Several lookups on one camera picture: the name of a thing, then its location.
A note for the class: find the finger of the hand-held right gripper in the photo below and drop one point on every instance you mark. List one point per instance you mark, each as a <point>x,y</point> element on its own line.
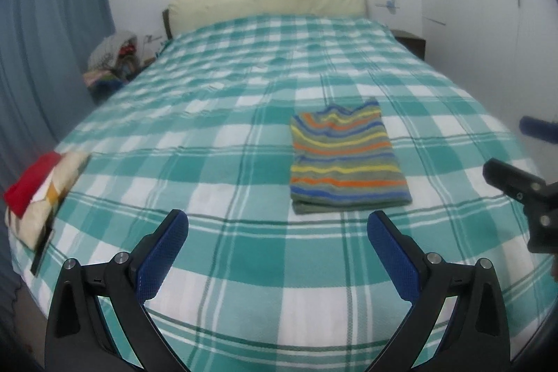
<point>510,178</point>
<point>538,129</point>

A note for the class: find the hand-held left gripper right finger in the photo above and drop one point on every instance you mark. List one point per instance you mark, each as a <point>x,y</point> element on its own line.
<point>394,256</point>

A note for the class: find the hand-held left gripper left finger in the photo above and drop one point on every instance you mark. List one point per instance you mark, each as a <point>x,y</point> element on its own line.
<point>161,258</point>

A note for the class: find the striped knit sweater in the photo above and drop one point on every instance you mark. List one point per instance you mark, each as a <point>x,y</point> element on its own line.
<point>344,163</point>

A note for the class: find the pile of clothes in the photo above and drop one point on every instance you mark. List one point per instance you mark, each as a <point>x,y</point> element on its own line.
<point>113,58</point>

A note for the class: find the cream patterned folded cloth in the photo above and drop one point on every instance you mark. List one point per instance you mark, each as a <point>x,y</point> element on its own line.
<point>43,202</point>

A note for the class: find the green checked bed blanket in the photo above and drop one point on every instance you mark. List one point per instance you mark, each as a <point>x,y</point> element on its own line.
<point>226,128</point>

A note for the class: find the red folded cloth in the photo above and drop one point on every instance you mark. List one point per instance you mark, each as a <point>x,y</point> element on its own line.
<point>32,180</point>

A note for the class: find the dark wooden nightstand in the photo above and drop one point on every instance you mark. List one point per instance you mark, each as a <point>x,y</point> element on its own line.
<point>409,43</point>

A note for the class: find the blue curtain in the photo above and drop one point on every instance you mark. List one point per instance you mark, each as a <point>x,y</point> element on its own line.
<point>48,62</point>

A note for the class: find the cream padded headboard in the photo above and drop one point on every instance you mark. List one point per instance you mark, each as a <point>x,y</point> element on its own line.
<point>270,1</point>

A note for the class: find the wall socket with blue plug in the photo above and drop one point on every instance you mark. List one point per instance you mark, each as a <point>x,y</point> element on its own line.
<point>388,0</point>

